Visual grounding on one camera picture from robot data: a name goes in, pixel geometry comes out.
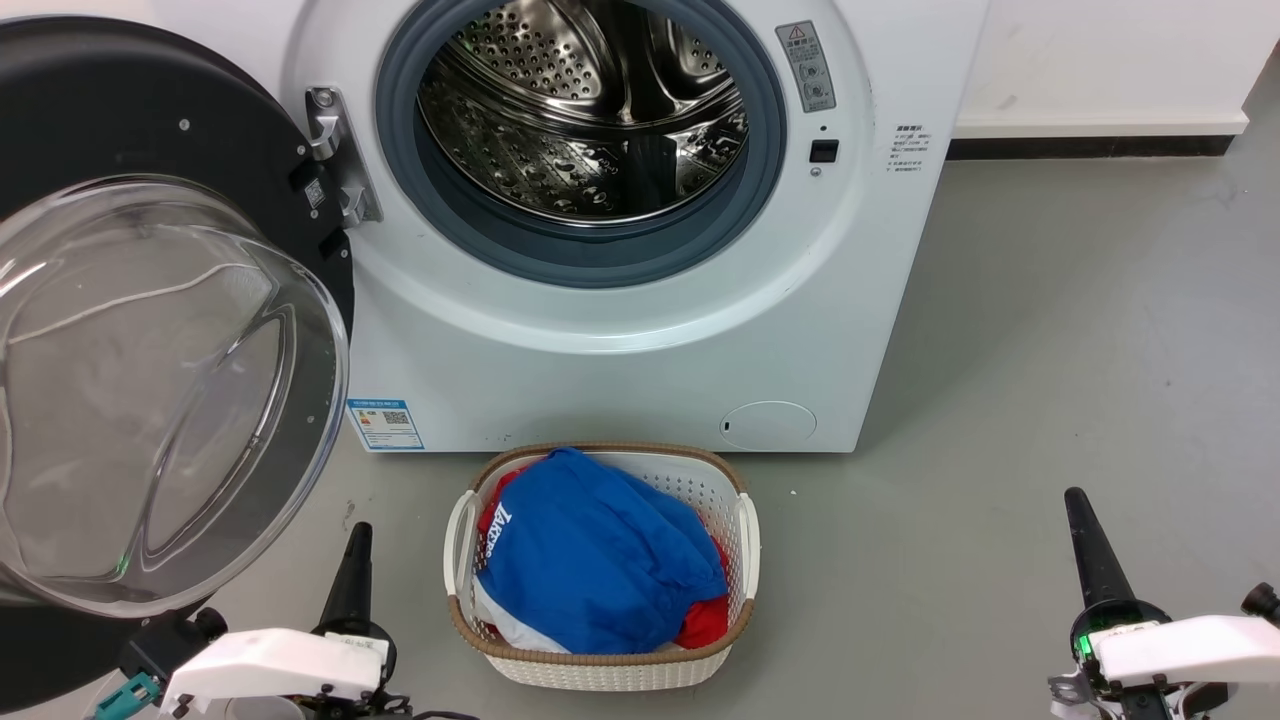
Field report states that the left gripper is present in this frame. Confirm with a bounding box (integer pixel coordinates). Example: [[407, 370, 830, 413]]
[[310, 522, 399, 691]]

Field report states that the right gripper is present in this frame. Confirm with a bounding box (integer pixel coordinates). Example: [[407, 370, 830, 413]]
[[1063, 487, 1173, 666]]

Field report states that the washer door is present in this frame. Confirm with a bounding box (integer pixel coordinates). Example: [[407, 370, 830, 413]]
[[0, 15, 357, 701]]

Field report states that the white front-loading washing machine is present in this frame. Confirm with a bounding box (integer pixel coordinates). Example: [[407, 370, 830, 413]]
[[215, 0, 991, 456]]

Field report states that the metal door hinge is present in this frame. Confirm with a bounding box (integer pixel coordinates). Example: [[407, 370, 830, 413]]
[[305, 87, 383, 226]]

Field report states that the steel washing machine drum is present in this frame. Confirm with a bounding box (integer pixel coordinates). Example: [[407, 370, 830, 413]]
[[418, 0, 749, 226]]

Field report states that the blue energy label sticker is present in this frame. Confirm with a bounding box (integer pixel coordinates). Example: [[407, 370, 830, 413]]
[[346, 398, 425, 453]]

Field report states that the blue garment with white print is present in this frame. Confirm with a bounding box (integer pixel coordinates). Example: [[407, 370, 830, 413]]
[[475, 447, 729, 656]]

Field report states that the white perforated laundry basket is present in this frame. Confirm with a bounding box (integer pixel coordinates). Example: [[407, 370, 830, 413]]
[[443, 442, 762, 693]]

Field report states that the round white filter cover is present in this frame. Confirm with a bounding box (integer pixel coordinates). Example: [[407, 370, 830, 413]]
[[720, 401, 818, 451]]

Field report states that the red garment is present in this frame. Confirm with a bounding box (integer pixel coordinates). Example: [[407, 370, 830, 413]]
[[478, 468, 731, 651]]

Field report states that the black baseboard strip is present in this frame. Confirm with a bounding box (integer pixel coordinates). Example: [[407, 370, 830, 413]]
[[945, 133, 1236, 161]]

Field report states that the grey warning sticker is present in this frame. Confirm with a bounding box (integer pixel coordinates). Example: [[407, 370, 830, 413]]
[[776, 20, 837, 114]]

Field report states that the teal cable connector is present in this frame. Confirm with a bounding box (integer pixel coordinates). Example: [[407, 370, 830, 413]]
[[92, 672, 161, 720]]

